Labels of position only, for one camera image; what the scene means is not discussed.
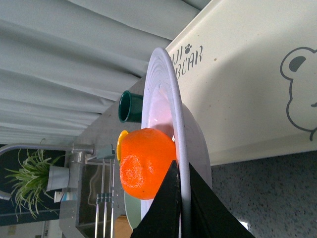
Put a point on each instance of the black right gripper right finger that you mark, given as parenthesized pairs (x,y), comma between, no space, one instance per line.
(209,217)

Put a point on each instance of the green sink drying rack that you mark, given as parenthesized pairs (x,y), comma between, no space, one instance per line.
(101,191)

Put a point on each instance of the orange fruit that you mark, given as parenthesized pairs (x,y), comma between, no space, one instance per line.
(146,155)

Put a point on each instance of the grey curtain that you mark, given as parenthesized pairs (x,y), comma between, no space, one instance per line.
(65,62)

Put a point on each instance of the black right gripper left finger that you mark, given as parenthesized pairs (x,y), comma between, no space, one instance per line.
(162,218)

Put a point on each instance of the white ridged plate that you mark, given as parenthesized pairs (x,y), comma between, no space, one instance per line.
(163,110)

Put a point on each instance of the yellow enamel mug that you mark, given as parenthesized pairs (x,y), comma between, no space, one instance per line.
(122,135)

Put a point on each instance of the dark green enamel mug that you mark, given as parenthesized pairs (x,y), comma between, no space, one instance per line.
(130,107)

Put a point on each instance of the potted green plant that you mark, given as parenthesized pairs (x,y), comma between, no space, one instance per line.
(32,204)

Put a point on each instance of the light green bowl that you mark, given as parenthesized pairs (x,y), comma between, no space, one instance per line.
(133,210)

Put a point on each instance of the cream bear serving tray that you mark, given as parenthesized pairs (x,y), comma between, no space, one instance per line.
(247,71)

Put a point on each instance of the wooden cutting board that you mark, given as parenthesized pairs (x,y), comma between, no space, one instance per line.
(122,228)

